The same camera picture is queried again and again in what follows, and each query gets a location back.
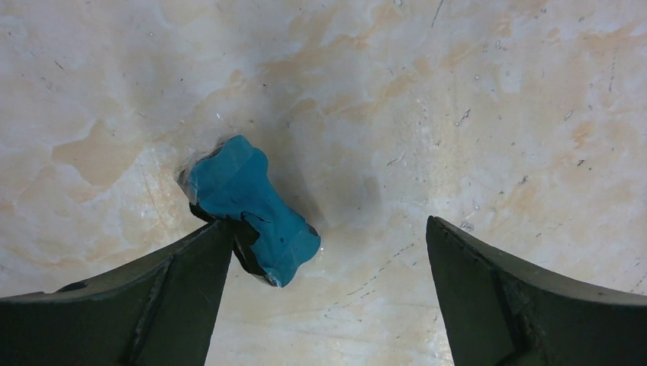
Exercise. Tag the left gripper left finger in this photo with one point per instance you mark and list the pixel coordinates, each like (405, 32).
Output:
(157, 310)

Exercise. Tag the blue whiteboard eraser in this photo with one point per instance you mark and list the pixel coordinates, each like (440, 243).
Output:
(231, 183)

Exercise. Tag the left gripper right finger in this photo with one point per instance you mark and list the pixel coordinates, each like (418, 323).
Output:
(499, 309)

